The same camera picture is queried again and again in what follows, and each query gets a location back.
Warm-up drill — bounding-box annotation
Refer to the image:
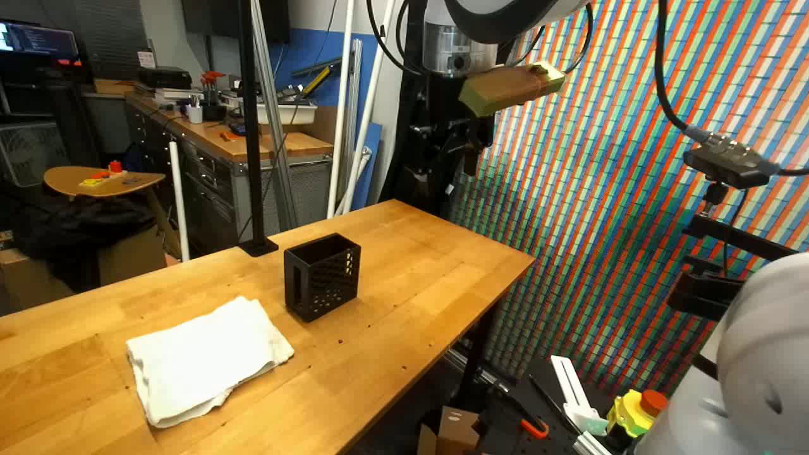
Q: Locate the black perforated plastic basket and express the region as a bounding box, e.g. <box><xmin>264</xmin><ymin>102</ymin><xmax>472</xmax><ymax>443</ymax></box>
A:
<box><xmin>283</xmin><ymin>232</ymin><xmax>361</xmax><ymax>321</ymax></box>

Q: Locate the white towel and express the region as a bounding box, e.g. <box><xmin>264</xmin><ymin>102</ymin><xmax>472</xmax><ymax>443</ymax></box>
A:
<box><xmin>127</xmin><ymin>297</ymin><xmax>294</xmax><ymax>430</ymax></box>

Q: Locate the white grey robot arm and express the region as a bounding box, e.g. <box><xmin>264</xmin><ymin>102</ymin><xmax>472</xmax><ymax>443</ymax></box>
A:
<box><xmin>444</xmin><ymin>0</ymin><xmax>809</xmax><ymax>455</ymax></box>

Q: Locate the wooden top workbench cabinet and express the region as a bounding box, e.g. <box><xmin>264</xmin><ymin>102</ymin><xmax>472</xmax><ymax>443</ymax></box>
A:
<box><xmin>127</xmin><ymin>95</ymin><xmax>332</xmax><ymax>248</ymax></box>

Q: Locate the black vertical stand pole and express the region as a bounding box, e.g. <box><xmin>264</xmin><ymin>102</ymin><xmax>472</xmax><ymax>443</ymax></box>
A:
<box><xmin>238</xmin><ymin>0</ymin><xmax>276</xmax><ymax>259</ymax></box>

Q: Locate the colourful striped backdrop panel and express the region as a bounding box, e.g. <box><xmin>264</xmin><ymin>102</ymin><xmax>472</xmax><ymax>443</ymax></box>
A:
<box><xmin>451</xmin><ymin>0</ymin><xmax>809</xmax><ymax>392</ymax></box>

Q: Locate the cardboard box under table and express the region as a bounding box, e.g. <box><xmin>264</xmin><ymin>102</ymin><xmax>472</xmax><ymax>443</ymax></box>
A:
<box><xmin>417</xmin><ymin>408</ymin><xmax>481</xmax><ymax>455</ymax></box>

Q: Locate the white leaning pole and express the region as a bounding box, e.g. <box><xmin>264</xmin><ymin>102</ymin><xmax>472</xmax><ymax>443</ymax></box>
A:
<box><xmin>168</xmin><ymin>139</ymin><xmax>189</xmax><ymax>264</ymax></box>

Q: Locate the white aluminium profile piece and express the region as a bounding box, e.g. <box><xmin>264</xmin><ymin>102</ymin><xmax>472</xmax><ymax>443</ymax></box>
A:
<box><xmin>552</xmin><ymin>354</ymin><xmax>611</xmax><ymax>455</ymax></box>

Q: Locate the yellow red emergency stop button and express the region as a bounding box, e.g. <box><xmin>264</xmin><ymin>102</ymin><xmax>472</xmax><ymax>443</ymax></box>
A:
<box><xmin>606</xmin><ymin>390</ymin><xmax>667</xmax><ymax>441</ymax></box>

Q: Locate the round wooden stool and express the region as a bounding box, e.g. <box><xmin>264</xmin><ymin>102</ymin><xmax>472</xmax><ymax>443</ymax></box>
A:
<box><xmin>42</xmin><ymin>165</ymin><xmax>163</xmax><ymax>200</ymax></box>

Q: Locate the computer monitor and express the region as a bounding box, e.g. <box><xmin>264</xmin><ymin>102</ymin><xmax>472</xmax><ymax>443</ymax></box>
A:
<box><xmin>0</xmin><ymin>20</ymin><xmax>79</xmax><ymax>59</ymax></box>

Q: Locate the yellow wrist camera box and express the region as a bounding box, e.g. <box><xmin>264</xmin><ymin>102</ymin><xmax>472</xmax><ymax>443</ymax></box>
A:
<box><xmin>457</xmin><ymin>66</ymin><xmax>563</xmax><ymax>117</ymax></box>

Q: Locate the orange handled tool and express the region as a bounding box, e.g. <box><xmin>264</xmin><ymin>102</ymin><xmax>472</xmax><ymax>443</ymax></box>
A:
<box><xmin>505</xmin><ymin>398</ymin><xmax>552</xmax><ymax>441</ymax></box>

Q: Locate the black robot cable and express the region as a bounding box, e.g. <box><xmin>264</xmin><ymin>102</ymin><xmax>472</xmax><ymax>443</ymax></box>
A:
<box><xmin>653</xmin><ymin>0</ymin><xmax>809</xmax><ymax>181</ymax></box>

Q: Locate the black camera on mount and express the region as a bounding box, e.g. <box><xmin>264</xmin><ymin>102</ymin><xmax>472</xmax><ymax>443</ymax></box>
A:
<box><xmin>685</xmin><ymin>135</ymin><xmax>778</xmax><ymax>189</ymax></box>

